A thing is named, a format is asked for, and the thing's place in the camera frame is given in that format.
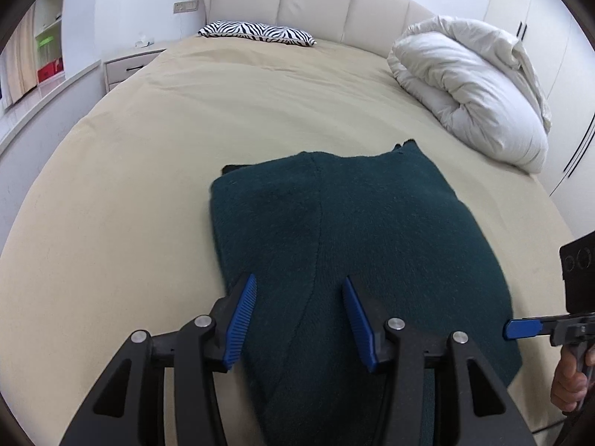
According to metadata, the red storage box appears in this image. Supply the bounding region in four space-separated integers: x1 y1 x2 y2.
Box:
37 58 64 84

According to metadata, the cream padded headboard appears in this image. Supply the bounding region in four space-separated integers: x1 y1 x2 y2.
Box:
201 0 432 58

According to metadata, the dark green knit sweater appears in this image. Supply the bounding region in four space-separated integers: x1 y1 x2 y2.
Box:
210 141 521 445

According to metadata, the wall switch plate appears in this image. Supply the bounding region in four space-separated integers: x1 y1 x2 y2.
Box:
173 0 199 14

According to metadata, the beige curtain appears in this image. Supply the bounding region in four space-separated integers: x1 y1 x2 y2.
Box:
1 6 37 109

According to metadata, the white bedside table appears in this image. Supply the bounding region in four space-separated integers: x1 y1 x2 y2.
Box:
103 46 165 92

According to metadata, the zebra print pillow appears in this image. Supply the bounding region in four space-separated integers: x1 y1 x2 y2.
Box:
198 20 317 47

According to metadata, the person's right hand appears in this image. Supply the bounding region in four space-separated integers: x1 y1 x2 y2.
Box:
551 346 593 413

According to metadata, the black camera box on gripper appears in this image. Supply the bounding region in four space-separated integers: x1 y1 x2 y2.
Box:
559 232 595 314

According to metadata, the white wardrobe with black handles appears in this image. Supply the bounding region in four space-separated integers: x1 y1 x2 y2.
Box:
484 0 595 237

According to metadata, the white folded duvet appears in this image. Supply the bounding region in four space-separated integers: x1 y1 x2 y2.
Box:
387 15 551 174

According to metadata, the white open shelf unit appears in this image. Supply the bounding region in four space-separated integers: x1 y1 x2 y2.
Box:
15 0 64 104

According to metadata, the beige bed sheet mattress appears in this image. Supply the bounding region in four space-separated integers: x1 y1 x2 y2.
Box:
1 36 572 445

